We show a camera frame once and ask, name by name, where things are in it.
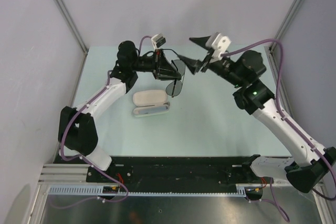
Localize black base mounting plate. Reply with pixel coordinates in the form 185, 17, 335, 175
52, 155, 308, 190

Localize right rear aluminium post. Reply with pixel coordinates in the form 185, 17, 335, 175
275, 0, 305, 40

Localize aluminium front frame rail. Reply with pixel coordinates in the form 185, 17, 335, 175
38, 164, 322, 185

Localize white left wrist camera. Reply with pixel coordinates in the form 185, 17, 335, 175
151, 33, 166, 50

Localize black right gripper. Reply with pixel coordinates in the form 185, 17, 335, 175
178, 35, 246, 88

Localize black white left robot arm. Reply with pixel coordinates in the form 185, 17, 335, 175
58, 40, 185, 182

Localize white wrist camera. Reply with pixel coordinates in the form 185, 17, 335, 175
205, 32, 232, 62
151, 33, 166, 50

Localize black gold aviator sunglasses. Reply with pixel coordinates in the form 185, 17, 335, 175
162, 49, 186, 98

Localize left rear aluminium post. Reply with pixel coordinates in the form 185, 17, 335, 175
53, 0, 89, 56

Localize grey slotted cable duct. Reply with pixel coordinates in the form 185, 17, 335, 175
48, 184, 247, 197

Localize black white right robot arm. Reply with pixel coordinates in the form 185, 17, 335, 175
179, 33, 335, 193

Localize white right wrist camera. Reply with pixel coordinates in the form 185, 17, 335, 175
205, 32, 232, 62

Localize blue square cleaning cloth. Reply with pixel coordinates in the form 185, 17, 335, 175
138, 104, 169, 115

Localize pale green glasses case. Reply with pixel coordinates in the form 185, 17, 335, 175
132, 89, 170, 117

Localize aluminium post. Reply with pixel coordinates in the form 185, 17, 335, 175
275, 0, 305, 40
53, 0, 89, 56

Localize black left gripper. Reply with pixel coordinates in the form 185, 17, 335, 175
131, 49, 181, 81

